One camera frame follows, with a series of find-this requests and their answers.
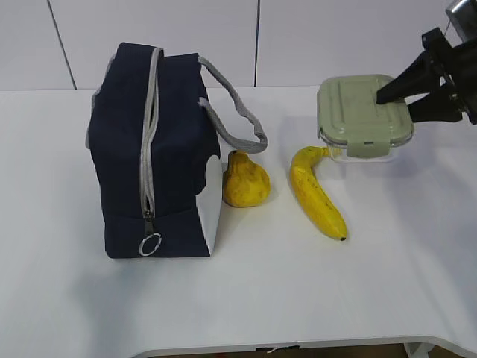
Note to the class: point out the navy blue lunch bag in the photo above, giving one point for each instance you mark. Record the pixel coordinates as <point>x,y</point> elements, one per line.
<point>154,138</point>

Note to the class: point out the yellow pear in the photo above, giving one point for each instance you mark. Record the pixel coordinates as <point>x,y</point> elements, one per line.
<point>245,183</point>

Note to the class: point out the yellow banana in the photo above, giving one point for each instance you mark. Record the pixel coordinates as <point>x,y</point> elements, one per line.
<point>311,196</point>

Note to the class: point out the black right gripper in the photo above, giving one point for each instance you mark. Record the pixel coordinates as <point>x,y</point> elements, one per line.
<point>448,71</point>

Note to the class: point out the white table leg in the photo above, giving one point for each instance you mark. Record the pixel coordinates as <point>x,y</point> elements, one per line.
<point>418,349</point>

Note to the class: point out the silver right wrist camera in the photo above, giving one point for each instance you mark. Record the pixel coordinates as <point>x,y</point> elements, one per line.
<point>462,15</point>

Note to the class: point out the green lid glass container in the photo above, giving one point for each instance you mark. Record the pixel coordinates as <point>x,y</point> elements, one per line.
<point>354,127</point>

